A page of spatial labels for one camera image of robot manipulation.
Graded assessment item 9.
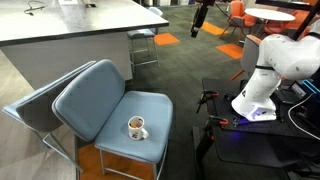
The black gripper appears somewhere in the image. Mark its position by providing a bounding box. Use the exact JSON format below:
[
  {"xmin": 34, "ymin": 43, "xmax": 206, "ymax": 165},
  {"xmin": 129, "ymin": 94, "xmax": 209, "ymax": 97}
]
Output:
[{"xmin": 190, "ymin": 0, "xmax": 216, "ymax": 39}]

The white printed mug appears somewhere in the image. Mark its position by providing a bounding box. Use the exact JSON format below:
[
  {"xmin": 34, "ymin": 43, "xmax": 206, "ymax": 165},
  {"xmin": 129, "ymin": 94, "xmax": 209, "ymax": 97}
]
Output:
[{"xmin": 127, "ymin": 115, "xmax": 150, "ymax": 141}]

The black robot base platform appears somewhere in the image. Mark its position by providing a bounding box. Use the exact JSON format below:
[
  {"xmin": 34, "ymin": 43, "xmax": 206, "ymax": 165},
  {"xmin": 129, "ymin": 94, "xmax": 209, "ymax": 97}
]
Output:
[{"xmin": 192, "ymin": 77, "xmax": 320, "ymax": 180}]

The grey metal stool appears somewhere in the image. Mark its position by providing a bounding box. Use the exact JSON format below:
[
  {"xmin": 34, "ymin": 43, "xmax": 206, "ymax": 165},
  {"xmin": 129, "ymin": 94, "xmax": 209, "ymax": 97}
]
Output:
[{"xmin": 126, "ymin": 6, "xmax": 165, "ymax": 69}]

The grey chair with orange edge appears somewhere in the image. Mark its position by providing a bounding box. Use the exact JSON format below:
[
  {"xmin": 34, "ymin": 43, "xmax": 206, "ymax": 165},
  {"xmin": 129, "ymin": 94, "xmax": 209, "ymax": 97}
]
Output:
[{"xmin": 240, "ymin": 34, "xmax": 263, "ymax": 76}]

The black orange clamp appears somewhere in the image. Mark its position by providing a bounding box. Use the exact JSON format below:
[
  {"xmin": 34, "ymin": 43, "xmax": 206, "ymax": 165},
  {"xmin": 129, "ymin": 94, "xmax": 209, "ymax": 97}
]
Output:
[
  {"xmin": 195, "ymin": 90, "xmax": 220, "ymax": 115},
  {"xmin": 199, "ymin": 114, "xmax": 230, "ymax": 142}
]

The round white table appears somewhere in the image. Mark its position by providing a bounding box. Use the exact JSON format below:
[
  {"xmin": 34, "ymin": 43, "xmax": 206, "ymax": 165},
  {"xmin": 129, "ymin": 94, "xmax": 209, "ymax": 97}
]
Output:
[{"xmin": 244, "ymin": 8, "xmax": 297, "ymax": 23}]

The black slanted pole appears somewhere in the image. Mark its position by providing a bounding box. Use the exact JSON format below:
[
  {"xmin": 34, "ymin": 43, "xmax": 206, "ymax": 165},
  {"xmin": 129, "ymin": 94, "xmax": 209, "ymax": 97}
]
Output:
[{"xmin": 292, "ymin": 2, "xmax": 320, "ymax": 42}]

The blue cushioned chair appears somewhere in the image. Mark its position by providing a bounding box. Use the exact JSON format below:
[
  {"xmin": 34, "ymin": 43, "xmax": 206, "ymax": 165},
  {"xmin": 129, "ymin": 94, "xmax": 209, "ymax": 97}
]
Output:
[
  {"xmin": 2, "ymin": 60, "xmax": 98, "ymax": 174},
  {"xmin": 51, "ymin": 58, "xmax": 174, "ymax": 180}
]

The blue black box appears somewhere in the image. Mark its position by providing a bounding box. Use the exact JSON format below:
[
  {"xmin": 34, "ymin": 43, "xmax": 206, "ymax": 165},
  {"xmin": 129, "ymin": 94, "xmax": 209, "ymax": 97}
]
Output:
[{"xmin": 301, "ymin": 78, "xmax": 320, "ymax": 98}]

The grey counter table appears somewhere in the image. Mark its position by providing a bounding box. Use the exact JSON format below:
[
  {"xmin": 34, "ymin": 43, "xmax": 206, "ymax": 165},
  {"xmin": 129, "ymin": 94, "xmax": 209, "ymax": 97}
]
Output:
[{"xmin": 0, "ymin": 0, "xmax": 170, "ymax": 91}]

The white cable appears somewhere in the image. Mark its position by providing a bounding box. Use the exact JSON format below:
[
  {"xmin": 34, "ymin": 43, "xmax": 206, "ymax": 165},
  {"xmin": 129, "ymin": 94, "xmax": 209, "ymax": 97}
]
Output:
[{"xmin": 287, "ymin": 92, "xmax": 320, "ymax": 141}]

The black cable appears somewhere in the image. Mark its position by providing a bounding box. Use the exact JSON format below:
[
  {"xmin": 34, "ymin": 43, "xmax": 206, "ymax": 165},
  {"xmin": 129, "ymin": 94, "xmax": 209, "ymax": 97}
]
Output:
[{"xmin": 23, "ymin": 0, "xmax": 48, "ymax": 17}]

